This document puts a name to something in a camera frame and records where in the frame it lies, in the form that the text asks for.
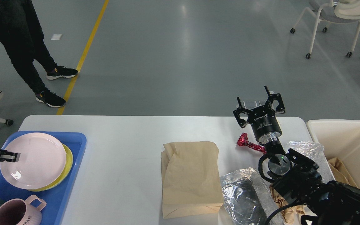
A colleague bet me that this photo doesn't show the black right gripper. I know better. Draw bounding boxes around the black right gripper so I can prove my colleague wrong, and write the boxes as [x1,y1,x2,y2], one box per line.
[233,86,286,142]

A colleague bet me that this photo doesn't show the pink plate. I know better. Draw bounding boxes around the pink plate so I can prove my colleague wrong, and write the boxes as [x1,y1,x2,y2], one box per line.
[0,132,66,190]

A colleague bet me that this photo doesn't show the pink mug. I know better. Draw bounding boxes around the pink mug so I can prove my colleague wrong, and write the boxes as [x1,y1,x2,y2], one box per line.
[0,195,46,225]

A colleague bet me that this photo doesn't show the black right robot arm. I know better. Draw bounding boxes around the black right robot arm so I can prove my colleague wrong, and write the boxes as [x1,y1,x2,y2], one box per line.
[233,86,360,225]

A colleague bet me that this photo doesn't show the floor socket plates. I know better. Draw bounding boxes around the floor socket plates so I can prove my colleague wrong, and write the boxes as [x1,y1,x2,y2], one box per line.
[242,100,266,110]

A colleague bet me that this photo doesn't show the red foil wrapper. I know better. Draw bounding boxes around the red foil wrapper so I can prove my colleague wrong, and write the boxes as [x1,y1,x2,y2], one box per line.
[236,133,266,154]

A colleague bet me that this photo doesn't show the blue plastic tray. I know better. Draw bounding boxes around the blue plastic tray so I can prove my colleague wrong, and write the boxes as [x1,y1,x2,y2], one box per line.
[0,131,86,225]

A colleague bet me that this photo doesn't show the crumpled foil sheet right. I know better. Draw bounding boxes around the crumpled foil sheet right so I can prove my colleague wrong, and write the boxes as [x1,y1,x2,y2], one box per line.
[285,141,334,183]

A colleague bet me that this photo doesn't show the yellow plate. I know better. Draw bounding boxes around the yellow plate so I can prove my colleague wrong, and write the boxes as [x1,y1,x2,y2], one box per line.
[29,144,74,192]

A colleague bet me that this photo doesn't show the brown paper bag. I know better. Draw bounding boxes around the brown paper bag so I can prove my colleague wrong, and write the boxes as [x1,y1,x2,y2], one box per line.
[161,141,224,219]

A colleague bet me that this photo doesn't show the brown paper in bin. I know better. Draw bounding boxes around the brown paper in bin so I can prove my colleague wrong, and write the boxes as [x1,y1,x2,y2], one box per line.
[327,157,358,188]

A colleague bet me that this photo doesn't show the beige waste bin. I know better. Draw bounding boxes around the beige waste bin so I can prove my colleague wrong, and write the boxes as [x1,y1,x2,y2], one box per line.
[306,119,360,188]

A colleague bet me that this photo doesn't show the crumpled brown paper ball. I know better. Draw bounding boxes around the crumpled brown paper ball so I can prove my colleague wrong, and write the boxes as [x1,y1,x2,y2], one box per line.
[269,185,306,225]

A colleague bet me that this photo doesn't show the white floor label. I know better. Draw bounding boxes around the white floor label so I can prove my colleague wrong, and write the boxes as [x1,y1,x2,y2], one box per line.
[51,34,63,40]

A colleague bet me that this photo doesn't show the white chair on wheels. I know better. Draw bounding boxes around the white chair on wheels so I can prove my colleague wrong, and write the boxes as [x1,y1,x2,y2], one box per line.
[290,0,360,59]

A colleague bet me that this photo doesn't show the person in black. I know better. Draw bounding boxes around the person in black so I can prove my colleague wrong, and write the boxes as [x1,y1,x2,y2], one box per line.
[0,0,78,108]

